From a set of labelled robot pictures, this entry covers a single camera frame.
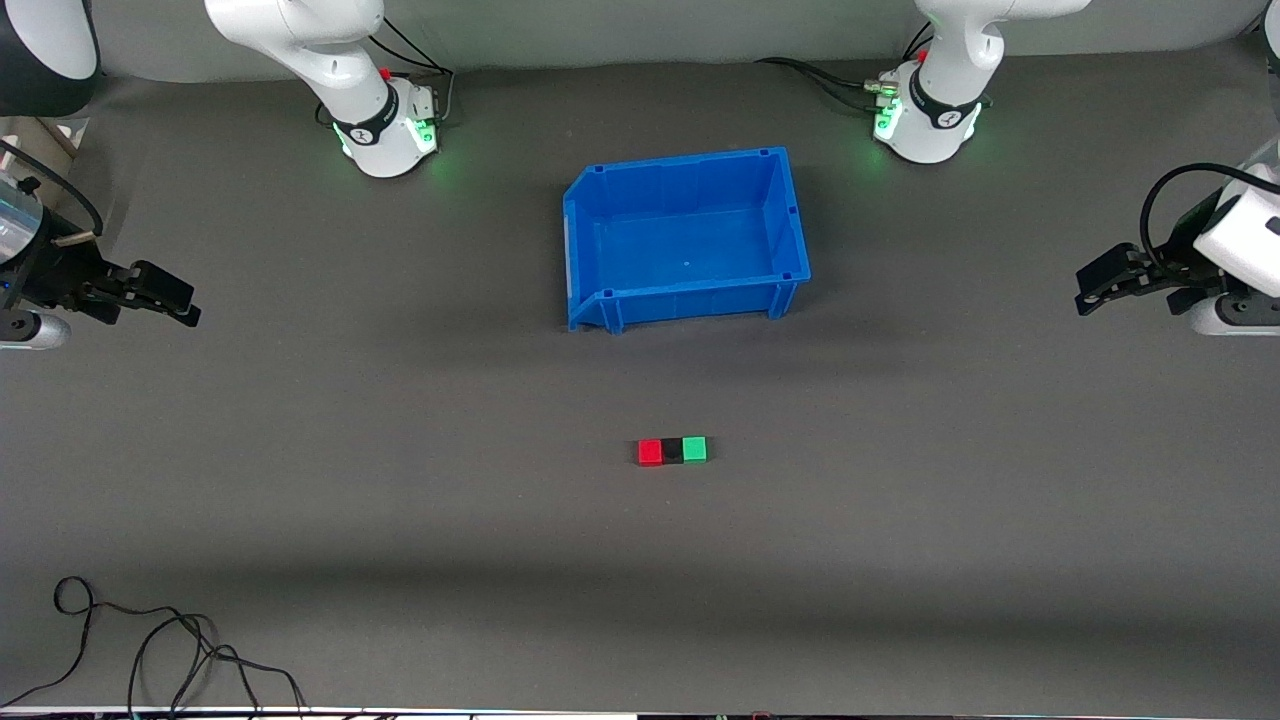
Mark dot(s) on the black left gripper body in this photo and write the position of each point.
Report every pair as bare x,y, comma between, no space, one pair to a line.
1172,268

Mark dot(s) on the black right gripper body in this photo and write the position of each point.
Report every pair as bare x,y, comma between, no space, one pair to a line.
52,270

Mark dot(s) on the small green cube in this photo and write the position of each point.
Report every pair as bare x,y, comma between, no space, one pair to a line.
695,449

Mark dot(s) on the small red cube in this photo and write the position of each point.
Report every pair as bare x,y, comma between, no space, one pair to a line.
650,453

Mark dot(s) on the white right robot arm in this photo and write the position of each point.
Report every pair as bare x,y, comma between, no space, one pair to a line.
330,40

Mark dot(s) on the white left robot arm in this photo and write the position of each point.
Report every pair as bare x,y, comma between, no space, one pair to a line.
945,110

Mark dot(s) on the small black cube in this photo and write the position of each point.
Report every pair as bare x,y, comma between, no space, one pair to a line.
673,451

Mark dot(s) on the beige box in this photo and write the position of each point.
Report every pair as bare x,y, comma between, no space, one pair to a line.
40,135

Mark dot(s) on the blue plastic storage bin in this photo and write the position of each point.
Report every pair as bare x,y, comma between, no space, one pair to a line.
685,245

